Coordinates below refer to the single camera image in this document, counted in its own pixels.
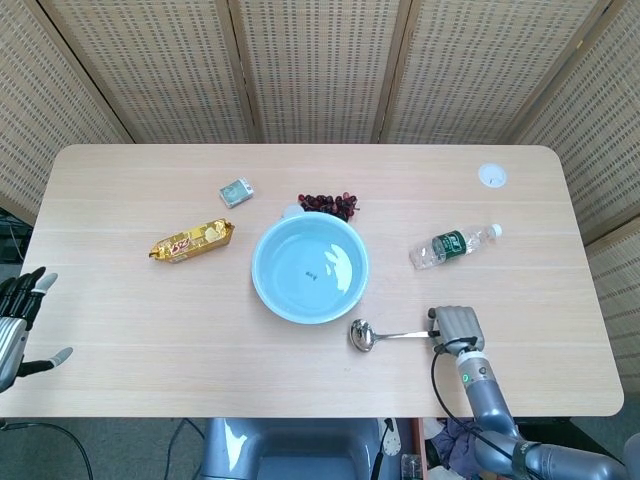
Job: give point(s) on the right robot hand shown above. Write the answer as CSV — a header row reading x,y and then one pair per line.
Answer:
x,y
457,325

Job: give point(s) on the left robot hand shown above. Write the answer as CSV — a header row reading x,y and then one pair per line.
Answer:
x,y
9,340

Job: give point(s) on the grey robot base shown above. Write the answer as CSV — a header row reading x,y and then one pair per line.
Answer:
x,y
295,450

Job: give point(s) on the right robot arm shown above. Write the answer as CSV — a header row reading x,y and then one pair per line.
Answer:
x,y
490,405

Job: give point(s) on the clear plastic water bottle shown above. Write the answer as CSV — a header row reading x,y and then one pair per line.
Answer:
x,y
450,246

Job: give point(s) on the light blue bowl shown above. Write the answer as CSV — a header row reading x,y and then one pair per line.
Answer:
x,y
310,270

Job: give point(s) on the dark equipment behind screen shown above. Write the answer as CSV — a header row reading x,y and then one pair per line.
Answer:
x,y
12,235

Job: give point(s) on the purple crumpled cloth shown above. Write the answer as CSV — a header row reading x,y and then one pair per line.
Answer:
x,y
457,437

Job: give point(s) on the red-brown storage box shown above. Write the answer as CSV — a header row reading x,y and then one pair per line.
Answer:
x,y
420,445

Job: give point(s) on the white paddle-shaped part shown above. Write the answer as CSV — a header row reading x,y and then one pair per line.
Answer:
x,y
392,442

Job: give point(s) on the small bottle on floor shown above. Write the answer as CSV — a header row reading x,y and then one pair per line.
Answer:
x,y
411,467

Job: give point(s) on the white round desk grommet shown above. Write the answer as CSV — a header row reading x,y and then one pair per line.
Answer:
x,y
492,175

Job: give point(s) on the bunch of red grapes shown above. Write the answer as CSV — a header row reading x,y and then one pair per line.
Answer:
x,y
330,202

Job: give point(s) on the gold biscuit packet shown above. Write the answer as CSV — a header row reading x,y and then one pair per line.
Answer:
x,y
192,240

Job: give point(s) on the small green card box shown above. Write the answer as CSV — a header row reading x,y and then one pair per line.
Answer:
x,y
235,192

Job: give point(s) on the bamboo folding screen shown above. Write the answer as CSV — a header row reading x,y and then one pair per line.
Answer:
x,y
320,75

